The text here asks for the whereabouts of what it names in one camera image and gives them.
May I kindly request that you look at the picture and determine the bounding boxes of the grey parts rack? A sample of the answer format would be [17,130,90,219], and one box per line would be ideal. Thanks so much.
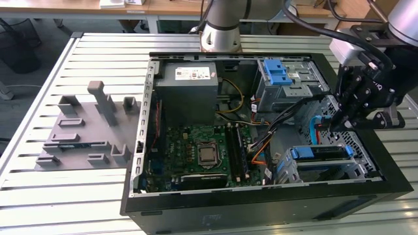
[34,80,143,173]

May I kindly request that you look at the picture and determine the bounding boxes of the blue data wire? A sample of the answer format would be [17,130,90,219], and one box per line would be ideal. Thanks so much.
[306,114,325,146]

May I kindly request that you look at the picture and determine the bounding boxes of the yellow wire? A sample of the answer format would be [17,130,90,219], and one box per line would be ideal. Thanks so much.
[215,78,245,114]

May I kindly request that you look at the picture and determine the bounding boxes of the black cable bundle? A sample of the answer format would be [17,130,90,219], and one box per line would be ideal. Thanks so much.
[251,94,330,150]

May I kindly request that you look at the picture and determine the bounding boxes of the metal optical drive cage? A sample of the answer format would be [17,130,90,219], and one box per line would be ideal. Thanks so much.
[254,58,329,113]

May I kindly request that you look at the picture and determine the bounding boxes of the metal disk bay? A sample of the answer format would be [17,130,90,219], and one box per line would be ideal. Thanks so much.
[273,144,377,184]

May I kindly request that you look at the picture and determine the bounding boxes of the white flat box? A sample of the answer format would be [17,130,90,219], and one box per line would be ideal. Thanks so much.
[99,0,127,10]

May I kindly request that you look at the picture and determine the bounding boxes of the grey desk foot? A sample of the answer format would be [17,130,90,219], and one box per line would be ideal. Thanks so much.
[0,80,16,101]

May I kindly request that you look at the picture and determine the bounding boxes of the black graphics card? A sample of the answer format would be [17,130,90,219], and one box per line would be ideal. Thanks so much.
[178,173,228,189]

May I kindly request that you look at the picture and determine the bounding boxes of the black RAM slot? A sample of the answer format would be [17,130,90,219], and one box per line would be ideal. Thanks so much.
[224,124,239,181]

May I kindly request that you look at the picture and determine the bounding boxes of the silver CPU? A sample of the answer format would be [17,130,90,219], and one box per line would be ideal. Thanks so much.
[198,146,218,164]

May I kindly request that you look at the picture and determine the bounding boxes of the green motherboard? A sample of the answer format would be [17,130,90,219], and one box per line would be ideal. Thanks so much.
[143,123,262,191]

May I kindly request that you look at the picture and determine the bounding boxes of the hard disk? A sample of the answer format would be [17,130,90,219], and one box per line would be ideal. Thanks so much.
[277,145,355,183]

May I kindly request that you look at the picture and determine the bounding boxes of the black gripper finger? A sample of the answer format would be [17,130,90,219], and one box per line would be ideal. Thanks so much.
[329,65,373,131]
[337,85,390,132]

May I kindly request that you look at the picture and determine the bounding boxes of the black power wire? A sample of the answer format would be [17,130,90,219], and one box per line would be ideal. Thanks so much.
[315,117,334,134]

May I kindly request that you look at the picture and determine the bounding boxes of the grey power supply unit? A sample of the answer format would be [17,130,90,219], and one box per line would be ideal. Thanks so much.
[152,61,219,127]

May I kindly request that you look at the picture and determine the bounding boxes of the black mesh waste bin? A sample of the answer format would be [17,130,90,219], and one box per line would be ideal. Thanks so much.
[0,17,43,74]

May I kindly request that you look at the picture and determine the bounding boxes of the wooden desk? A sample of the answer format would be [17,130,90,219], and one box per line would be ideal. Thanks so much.
[0,0,347,34]

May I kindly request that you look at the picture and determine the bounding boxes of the blue drive latch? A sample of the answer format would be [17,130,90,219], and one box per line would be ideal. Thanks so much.
[263,59,294,86]

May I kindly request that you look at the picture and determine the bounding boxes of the installed RAM stick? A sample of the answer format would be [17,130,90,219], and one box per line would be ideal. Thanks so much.
[235,126,251,181]

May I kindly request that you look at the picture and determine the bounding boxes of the black PC case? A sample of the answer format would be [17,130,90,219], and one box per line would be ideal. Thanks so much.
[118,51,414,235]

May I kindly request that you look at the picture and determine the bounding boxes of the orange wires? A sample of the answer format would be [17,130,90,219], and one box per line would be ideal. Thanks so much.
[251,141,271,165]

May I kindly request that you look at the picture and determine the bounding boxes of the black cable with silver plug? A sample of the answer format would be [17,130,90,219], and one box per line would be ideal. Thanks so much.
[188,0,210,34]

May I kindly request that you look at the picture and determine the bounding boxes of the thick black wrist cable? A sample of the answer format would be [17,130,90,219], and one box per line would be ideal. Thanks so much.
[282,0,397,73]

